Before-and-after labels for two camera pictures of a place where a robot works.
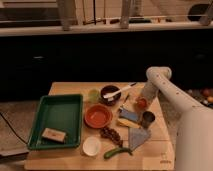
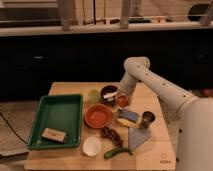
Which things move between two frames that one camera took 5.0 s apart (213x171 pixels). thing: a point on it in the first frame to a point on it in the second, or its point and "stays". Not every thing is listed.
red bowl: (98, 116) stays
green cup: (93, 95) stays
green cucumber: (112, 152) stays
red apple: (142, 103) to (123, 101)
